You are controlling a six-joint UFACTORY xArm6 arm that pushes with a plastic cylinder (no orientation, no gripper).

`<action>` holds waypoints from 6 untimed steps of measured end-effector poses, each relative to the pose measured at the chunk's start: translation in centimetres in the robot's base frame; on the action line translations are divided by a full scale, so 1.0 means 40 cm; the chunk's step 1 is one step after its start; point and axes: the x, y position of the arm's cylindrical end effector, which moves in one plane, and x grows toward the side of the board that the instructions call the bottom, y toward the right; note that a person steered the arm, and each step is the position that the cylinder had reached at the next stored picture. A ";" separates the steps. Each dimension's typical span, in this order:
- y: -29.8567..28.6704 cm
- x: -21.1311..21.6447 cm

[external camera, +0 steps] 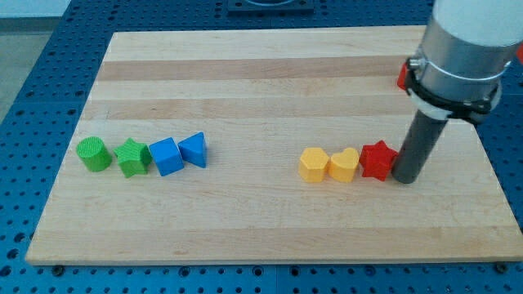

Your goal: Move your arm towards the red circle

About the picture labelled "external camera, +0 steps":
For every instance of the light wooden board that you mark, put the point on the light wooden board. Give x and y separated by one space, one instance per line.
260 97

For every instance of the red star block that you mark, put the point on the red star block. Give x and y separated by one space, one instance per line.
377 160

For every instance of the black red tool clamp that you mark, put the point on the black red tool clamp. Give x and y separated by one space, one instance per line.
449 104

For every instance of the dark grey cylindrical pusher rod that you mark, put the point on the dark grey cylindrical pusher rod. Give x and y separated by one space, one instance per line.
419 142

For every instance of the green star block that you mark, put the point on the green star block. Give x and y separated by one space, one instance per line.
133 158

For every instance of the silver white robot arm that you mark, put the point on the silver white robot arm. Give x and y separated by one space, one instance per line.
467 46

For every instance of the yellow heart block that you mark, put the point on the yellow heart block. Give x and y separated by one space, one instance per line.
343 165

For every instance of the yellow hexagon block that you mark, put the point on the yellow hexagon block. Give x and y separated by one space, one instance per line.
313 164

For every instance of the blue cube block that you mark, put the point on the blue cube block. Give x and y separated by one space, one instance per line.
167 156

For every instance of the green cylinder block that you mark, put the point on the green cylinder block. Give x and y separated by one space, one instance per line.
94 154

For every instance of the blue triangle block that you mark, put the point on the blue triangle block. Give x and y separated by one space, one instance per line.
194 150

